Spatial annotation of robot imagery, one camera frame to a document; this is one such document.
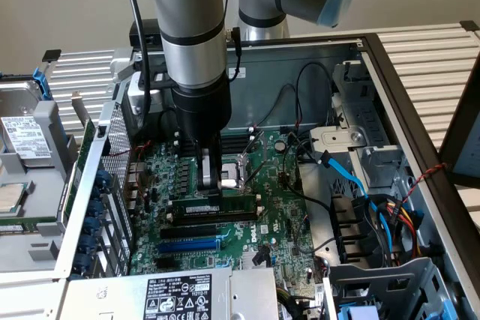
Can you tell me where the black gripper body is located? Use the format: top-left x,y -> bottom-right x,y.
171,79 -> 233,140

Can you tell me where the green RAM stick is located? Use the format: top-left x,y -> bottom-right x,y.
0,215 -> 58,235
171,196 -> 260,220

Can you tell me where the RAM slot with white latches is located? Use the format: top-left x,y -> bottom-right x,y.
166,193 -> 263,211
166,205 -> 264,228
172,127 -> 257,141
172,134 -> 257,151

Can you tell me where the CPU socket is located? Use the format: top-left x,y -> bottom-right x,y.
220,154 -> 252,198

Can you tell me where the metal socket cover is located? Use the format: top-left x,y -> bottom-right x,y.
239,133 -> 270,186

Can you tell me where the long black expansion slot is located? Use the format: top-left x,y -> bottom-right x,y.
160,223 -> 219,241

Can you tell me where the green motherboard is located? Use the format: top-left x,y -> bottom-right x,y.
129,128 -> 320,280

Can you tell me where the open grey PC case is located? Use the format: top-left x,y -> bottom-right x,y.
55,33 -> 480,320

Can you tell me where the blue expansion slot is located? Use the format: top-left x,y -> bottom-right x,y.
157,239 -> 221,256

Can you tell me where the black box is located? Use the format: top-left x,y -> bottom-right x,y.
129,19 -> 163,46

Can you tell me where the small silver heat sink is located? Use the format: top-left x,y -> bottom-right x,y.
241,250 -> 263,269

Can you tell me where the green graphics card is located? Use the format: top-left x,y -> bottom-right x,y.
59,89 -> 97,223

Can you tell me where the grey metal disk bay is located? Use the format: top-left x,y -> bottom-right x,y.
309,60 -> 410,194

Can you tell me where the grey power supply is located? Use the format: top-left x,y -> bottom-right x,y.
55,265 -> 279,320

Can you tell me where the grey parts rack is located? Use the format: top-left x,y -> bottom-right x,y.
0,100 -> 82,274

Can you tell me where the silver hard disk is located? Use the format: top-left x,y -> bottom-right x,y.
0,79 -> 54,168

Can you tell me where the pale blue drive caddy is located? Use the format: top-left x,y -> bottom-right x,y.
337,303 -> 382,320

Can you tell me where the silver CPU chip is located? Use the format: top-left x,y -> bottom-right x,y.
0,181 -> 30,213

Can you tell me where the grey perforated drive cage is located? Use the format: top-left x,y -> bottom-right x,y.
322,256 -> 463,320

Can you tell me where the dark leaning case panel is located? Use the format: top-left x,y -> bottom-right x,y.
438,29 -> 480,187

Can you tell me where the thin red wire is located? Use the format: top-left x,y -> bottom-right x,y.
130,139 -> 158,160

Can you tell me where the thin black wire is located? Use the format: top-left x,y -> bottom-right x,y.
251,82 -> 303,128
294,61 -> 335,126

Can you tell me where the thick black wire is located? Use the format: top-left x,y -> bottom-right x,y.
283,130 -> 335,212

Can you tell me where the blue data wire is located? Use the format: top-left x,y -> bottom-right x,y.
317,150 -> 395,261

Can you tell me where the black plastic duct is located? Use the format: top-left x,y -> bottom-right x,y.
329,194 -> 380,265

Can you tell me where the blue plastic disk rail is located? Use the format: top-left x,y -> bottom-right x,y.
31,67 -> 53,103

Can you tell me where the coloured power wire bundle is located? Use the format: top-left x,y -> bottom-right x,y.
374,192 -> 425,261

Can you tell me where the red and black twisted wire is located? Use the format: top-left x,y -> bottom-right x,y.
403,162 -> 449,201

